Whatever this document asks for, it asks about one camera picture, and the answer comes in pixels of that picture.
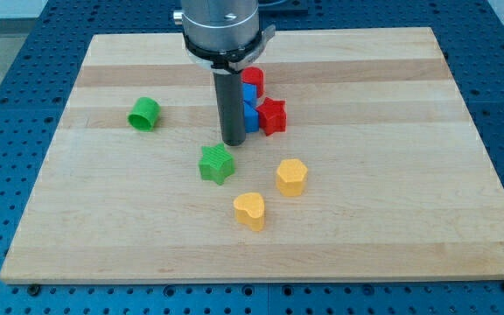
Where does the yellow hexagon block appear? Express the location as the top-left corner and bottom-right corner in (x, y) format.
(276, 158), (308, 197)

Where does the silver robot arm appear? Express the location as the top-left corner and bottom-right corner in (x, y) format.
(172, 0), (276, 74)

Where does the green star block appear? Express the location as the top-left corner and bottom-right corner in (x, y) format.
(198, 143), (235, 186)

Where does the red star block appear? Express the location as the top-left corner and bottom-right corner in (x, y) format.
(256, 97), (287, 137)

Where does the blue block front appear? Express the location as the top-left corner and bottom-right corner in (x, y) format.
(244, 103), (260, 133)

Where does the blue block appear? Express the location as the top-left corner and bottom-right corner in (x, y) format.
(244, 103), (260, 133)
(242, 83), (257, 108)

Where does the yellow heart block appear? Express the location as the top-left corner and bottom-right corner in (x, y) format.
(233, 192), (265, 232)

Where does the blue block rear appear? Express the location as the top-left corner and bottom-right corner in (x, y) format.
(242, 83), (257, 108)

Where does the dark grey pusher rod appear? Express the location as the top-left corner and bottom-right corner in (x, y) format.
(213, 73), (246, 146)

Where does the red cylinder block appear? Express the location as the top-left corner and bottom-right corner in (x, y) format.
(241, 66), (264, 97)

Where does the green cylinder block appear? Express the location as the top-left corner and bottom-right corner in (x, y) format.
(127, 97), (161, 131)

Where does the wooden board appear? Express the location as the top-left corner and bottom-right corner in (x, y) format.
(0, 27), (504, 284)

